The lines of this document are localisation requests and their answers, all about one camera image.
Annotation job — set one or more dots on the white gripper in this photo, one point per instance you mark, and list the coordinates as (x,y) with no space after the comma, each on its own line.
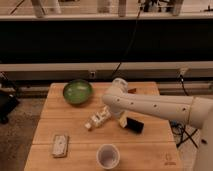
(123,120)

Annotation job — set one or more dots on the white plastic bottle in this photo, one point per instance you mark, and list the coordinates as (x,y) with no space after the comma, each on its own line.
(98,119)

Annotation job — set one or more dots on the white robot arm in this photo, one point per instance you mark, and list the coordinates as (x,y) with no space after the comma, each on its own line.
(194,111)

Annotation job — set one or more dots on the green ceramic bowl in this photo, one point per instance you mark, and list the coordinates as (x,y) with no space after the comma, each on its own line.
(77,92)

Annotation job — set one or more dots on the black rectangular box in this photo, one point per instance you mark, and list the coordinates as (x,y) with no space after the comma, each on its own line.
(134,125)

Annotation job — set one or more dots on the red sausage-shaped object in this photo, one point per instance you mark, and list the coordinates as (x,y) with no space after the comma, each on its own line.
(132,91)

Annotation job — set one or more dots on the white paper cup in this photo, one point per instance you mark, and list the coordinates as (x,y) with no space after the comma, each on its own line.
(108,156)

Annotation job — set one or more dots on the grey rectangular sponge block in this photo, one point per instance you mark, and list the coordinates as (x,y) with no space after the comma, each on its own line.
(60,146)

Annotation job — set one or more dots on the dark object at left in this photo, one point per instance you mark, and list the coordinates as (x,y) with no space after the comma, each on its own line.
(7,101)

